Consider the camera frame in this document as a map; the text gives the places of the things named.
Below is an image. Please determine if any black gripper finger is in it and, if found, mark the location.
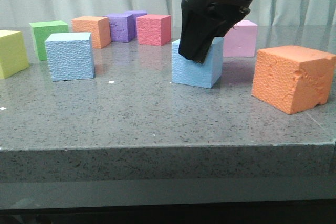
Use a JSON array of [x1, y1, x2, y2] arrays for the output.
[[179, 6, 213, 61], [195, 17, 240, 63]]

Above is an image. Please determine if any blue foam cube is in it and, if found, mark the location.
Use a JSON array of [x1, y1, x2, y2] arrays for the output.
[[45, 32, 95, 81], [172, 37, 224, 89]]

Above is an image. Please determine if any pink foam cube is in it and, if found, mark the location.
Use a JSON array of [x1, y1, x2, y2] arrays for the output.
[[223, 20, 258, 57]]

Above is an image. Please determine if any red foam cube left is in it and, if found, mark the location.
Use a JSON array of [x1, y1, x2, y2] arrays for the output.
[[136, 14, 171, 46]]

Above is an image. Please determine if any purple foam cube rear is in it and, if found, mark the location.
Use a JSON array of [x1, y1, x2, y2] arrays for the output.
[[124, 10, 147, 21]]

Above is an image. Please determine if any purple foam cube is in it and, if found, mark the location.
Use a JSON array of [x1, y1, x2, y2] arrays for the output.
[[124, 10, 147, 21], [106, 13, 135, 42]]

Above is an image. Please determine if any purple foam cube front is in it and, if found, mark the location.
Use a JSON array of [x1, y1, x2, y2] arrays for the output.
[[106, 13, 135, 42]]

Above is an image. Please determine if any damaged orange foam cube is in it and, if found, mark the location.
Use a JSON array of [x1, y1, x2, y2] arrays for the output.
[[251, 45, 335, 114]]

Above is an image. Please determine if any orange foam cube rear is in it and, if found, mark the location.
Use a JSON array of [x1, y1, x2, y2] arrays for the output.
[[71, 16, 111, 49]]

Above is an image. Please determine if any green foam cube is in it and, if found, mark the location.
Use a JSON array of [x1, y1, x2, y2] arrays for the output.
[[29, 20, 69, 61]]

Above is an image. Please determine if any yellow foam cube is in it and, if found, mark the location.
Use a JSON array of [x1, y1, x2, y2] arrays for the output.
[[1, 30, 29, 79]]

